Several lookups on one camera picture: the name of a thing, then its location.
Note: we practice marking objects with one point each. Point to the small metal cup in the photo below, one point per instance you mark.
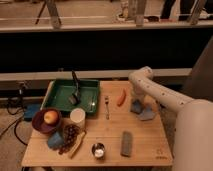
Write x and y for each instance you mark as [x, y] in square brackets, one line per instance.
[98, 150]

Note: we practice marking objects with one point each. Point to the blue-grey folded cloth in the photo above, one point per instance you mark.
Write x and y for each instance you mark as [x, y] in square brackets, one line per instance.
[146, 114]

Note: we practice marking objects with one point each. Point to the bunch of dark grapes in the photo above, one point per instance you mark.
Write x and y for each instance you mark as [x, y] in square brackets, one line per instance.
[70, 135]

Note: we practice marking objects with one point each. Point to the blue sponge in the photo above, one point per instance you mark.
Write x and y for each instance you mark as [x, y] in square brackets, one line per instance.
[136, 107]

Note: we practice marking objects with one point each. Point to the green plastic tray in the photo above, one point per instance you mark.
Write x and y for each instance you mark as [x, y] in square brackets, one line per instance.
[66, 95]

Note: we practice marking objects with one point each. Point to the purple bowl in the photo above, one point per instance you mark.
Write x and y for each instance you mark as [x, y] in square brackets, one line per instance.
[39, 124]

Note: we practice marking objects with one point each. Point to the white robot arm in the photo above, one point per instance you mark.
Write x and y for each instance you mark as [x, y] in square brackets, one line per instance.
[193, 142]

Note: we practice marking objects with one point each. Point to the metal fork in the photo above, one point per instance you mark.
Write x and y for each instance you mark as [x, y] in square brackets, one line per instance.
[107, 108]

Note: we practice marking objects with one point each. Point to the red yellow apple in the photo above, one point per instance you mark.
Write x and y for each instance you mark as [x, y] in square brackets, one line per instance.
[51, 117]

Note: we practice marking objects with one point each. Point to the blue box on floor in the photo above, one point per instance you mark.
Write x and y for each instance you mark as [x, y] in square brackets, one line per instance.
[30, 111]

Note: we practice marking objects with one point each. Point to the black dish brush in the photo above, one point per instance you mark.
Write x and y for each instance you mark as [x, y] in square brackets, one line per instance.
[75, 97]

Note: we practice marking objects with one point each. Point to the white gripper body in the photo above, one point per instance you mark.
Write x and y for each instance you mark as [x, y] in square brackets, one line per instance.
[138, 94]

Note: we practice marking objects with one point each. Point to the grey sponge block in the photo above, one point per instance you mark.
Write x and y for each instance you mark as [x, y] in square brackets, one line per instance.
[126, 144]

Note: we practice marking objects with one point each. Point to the orange carrot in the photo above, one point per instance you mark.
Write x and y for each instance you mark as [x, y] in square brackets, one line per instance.
[122, 98]

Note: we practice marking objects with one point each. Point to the white cup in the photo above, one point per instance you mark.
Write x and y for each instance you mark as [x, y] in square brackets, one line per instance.
[77, 116]

